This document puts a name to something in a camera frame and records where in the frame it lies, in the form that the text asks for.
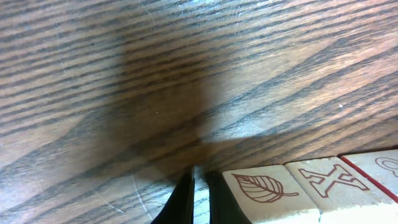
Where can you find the yellow G letter block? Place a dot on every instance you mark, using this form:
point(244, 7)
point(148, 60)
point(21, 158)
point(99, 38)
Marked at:
point(343, 195)

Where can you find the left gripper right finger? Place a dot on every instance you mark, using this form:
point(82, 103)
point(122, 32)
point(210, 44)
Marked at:
point(224, 209)

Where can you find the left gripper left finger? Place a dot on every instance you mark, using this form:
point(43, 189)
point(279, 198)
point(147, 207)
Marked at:
point(179, 207)

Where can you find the animal picture wooden block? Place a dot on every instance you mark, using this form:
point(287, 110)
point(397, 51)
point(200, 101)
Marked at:
point(379, 167)

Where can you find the red edged frog block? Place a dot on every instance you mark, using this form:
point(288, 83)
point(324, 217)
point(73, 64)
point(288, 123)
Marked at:
point(270, 194)

